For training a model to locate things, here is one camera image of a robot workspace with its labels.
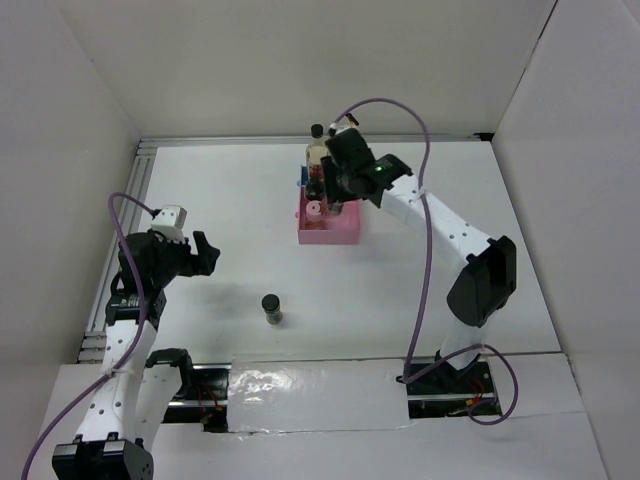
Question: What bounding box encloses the black cap sauce bottle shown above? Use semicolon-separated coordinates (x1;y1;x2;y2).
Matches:
306;123;329;184

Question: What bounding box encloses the pink lid spice jar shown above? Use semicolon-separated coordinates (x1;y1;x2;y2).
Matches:
305;200;325;230

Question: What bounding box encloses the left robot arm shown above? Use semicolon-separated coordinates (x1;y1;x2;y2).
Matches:
52;228;220;479

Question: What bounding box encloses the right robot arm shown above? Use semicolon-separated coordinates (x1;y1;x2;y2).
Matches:
322;127;517;392

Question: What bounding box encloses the small dark spice jar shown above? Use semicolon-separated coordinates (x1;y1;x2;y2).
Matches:
328;201;344;216

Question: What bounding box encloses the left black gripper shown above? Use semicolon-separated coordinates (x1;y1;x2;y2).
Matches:
150;228;220;287

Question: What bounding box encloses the large black lid spice jar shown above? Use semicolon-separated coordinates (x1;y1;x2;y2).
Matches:
304;178;326;212

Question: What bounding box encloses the blue plastic bin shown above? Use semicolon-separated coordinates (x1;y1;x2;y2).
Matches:
297;165;308;188

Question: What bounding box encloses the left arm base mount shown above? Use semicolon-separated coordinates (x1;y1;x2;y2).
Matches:
163;364;231;434

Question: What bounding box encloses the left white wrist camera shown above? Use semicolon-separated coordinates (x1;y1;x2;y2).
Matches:
150;205;187;243

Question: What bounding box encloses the pink plastic bin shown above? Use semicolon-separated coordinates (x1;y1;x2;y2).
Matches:
296;189;361;245

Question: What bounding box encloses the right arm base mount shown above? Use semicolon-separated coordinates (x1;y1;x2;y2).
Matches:
405;360;502;419

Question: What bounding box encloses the gold spout glass bottle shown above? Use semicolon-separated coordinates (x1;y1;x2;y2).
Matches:
346;113;360;127

